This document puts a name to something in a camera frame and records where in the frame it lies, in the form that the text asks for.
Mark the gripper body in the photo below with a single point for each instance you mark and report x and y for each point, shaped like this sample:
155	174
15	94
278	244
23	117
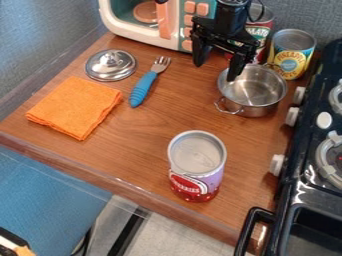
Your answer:
221	35

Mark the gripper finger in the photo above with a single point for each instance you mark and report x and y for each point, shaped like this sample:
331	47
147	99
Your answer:
237	65
201	51

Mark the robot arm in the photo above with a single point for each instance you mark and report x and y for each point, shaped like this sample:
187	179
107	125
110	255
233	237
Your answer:
231	15

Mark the yellow can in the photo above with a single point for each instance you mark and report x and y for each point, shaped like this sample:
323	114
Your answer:
290	53

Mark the blue fork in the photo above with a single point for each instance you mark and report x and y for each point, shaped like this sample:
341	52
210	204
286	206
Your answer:
147	83

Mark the purple and red can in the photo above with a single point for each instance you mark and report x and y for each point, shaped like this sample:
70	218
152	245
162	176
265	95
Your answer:
197	166

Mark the silver pot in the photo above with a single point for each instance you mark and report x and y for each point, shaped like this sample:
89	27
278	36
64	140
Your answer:
254	91

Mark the toy microwave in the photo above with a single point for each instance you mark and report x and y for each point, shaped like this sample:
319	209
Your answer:
156	20

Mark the silver lid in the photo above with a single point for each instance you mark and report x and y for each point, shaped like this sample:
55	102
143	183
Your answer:
110	65

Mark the toy stove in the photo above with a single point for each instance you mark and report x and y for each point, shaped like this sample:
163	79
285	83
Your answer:
307	156

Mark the orange cloth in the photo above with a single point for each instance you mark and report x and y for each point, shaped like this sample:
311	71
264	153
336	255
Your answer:
73	106

